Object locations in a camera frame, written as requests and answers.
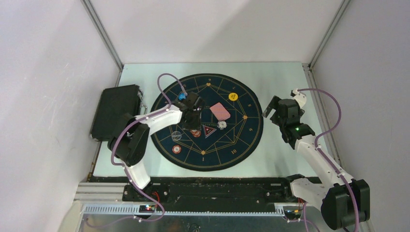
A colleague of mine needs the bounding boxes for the blue small blind button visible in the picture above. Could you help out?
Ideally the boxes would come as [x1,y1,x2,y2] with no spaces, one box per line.
[178,93,186,101]

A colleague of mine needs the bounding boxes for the red poker chip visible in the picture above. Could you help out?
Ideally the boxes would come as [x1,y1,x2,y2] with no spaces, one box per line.
[172,145,182,154]
[190,130,201,138]

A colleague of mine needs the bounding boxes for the yellow big blind button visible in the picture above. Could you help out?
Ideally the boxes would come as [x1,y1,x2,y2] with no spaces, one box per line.
[228,92,239,102]

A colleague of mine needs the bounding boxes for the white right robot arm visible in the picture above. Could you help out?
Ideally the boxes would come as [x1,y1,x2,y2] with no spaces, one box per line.
[263,88,370,232]

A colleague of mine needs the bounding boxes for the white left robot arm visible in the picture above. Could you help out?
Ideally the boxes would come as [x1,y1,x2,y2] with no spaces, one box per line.
[107,92,205,201]

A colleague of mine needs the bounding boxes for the red triangular marker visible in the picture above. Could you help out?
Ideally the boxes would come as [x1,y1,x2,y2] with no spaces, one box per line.
[203,125,217,138]

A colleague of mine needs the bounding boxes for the red playing card deck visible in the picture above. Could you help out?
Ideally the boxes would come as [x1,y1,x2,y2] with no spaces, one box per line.
[209,102,231,121]

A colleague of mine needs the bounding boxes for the clear round button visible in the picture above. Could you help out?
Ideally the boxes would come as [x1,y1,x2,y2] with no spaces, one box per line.
[171,130,182,141]

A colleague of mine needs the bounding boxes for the white dealer button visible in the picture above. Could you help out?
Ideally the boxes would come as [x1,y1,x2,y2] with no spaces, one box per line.
[217,121,227,130]

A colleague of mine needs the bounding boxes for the round dark poker mat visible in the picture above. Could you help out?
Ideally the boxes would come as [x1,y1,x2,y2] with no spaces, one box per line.
[151,73,264,172]

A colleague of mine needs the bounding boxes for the black carrying case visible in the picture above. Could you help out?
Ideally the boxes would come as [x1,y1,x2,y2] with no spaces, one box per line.
[90,84,143,142]

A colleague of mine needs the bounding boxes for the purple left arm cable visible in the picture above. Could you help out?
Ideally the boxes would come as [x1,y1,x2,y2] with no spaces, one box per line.
[76,73,189,229]

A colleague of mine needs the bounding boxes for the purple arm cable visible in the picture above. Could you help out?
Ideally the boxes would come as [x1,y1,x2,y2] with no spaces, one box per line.
[76,73,189,229]
[285,88,361,232]

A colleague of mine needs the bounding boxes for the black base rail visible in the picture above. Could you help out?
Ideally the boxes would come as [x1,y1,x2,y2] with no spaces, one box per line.
[88,175,348,213]

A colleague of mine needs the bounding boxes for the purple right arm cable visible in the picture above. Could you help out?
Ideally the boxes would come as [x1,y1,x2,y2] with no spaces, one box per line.
[285,88,361,232]

